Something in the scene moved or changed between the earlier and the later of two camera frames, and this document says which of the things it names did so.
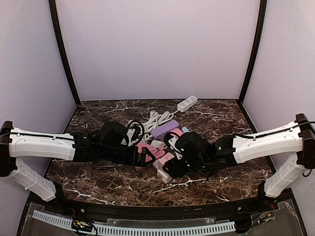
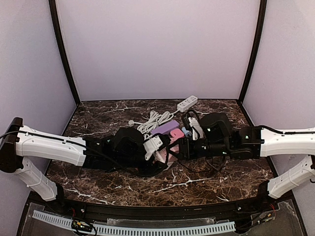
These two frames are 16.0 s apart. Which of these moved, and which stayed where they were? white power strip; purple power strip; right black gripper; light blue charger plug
Moved: right black gripper
Stayed: light blue charger plug; purple power strip; white power strip
